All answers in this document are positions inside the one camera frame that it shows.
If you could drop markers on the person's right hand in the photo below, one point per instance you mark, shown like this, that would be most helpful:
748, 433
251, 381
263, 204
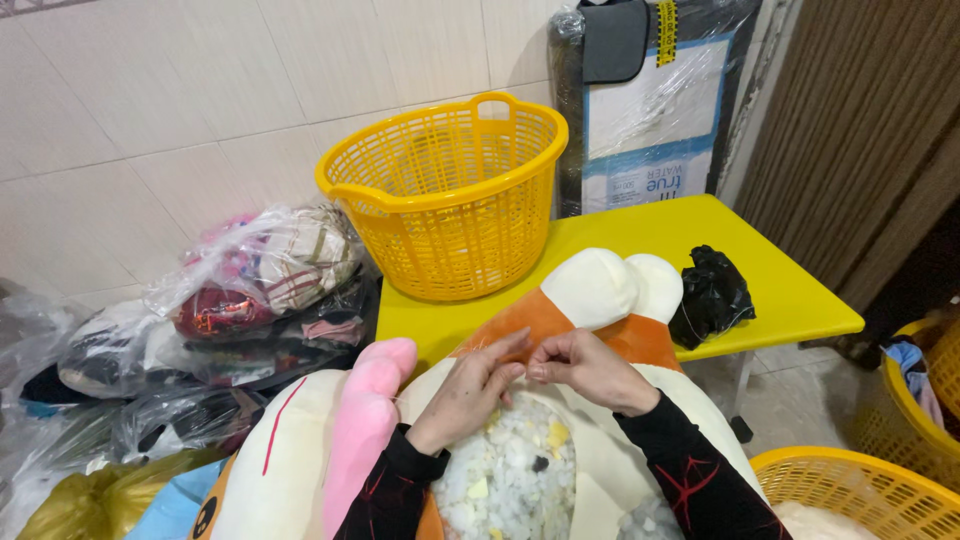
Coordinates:
592, 371

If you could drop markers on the person's left hand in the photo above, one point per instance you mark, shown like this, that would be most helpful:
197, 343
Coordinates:
457, 409

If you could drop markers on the large cream orange plush toy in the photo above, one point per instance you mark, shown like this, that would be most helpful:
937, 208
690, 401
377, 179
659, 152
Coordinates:
585, 315

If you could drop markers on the white foam stuffing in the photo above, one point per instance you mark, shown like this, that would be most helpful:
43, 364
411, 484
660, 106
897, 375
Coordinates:
510, 472

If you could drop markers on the black plastic bag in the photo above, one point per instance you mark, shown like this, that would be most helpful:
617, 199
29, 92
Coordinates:
711, 296

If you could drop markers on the yellow plastic table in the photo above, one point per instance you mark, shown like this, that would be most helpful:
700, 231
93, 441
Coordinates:
750, 270

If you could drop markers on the empty yellow plastic basket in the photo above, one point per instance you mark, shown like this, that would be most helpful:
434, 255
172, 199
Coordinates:
450, 202

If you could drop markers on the heap of clothes in bags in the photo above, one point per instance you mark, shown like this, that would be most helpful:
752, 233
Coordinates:
225, 315

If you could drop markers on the plastic-wrapped folded board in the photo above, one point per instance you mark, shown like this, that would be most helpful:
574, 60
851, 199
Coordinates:
649, 112

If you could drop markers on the yellow basket with white stuffing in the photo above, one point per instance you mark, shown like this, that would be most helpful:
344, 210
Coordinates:
855, 495

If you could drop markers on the yellow basket with clothes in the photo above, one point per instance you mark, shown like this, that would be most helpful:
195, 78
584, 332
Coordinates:
919, 397

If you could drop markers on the brown curtain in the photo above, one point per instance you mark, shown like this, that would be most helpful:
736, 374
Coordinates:
862, 142

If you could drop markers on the olive plastic bag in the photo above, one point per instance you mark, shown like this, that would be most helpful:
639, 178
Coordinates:
112, 499

